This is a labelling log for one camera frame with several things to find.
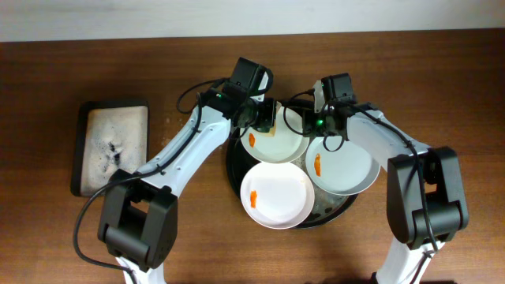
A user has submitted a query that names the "white plate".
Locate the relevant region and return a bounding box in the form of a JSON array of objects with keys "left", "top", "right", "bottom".
[
  {"left": 240, "top": 163, "right": 315, "bottom": 230},
  {"left": 240, "top": 106, "right": 310, "bottom": 163}
]

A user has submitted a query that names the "white plate bottom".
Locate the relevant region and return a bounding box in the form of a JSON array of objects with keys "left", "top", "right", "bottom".
[{"left": 240, "top": 163, "right": 315, "bottom": 230}]

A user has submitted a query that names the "black rectangular soapy tray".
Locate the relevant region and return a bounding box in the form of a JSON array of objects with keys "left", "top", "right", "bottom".
[{"left": 70, "top": 99, "right": 149, "bottom": 197}]

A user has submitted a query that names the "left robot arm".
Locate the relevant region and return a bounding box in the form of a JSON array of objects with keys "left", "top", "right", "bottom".
[{"left": 98, "top": 58, "right": 276, "bottom": 283}]

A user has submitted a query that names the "green yellow sponge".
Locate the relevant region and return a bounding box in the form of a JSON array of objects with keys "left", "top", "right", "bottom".
[{"left": 264, "top": 127, "right": 276, "bottom": 137}]

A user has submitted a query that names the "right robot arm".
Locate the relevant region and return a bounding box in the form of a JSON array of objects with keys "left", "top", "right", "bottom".
[{"left": 304, "top": 73, "right": 469, "bottom": 283}]

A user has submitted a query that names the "pale blue plate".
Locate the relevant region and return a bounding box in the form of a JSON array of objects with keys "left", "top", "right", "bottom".
[{"left": 305, "top": 136, "right": 380, "bottom": 196}]

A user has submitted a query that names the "white plate top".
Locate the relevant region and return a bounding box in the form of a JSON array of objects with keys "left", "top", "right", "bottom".
[{"left": 240, "top": 106, "right": 310, "bottom": 163}]

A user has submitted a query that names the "left black cable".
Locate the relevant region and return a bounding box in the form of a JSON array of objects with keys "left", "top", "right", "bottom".
[{"left": 72, "top": 78, "right": 230, "bottom": 284}]

